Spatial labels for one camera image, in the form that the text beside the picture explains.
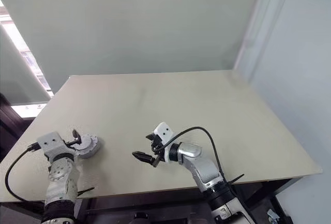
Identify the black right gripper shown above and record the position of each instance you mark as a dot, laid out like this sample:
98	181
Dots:
156	147

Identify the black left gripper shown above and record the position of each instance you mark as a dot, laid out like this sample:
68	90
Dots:
69	144

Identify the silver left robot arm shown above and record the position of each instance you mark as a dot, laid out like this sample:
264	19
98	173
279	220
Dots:
62	182

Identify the white window sill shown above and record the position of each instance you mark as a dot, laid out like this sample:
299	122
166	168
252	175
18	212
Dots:
31	108

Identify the dark brown cabinet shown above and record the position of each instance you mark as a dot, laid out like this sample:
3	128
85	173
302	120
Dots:
7	125

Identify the grey roller blind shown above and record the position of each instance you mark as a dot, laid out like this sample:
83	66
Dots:
18	79

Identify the bright window pane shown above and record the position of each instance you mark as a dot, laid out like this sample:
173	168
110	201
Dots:
31	58

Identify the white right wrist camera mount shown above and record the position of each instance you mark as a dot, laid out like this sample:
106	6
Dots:
163	131

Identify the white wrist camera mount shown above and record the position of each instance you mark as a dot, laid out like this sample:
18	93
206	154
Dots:
50	142
163	131

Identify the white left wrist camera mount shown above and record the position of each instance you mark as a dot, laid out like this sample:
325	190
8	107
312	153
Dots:
50	142

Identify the silver metal bracket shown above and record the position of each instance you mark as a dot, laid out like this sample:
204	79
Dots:
273	215

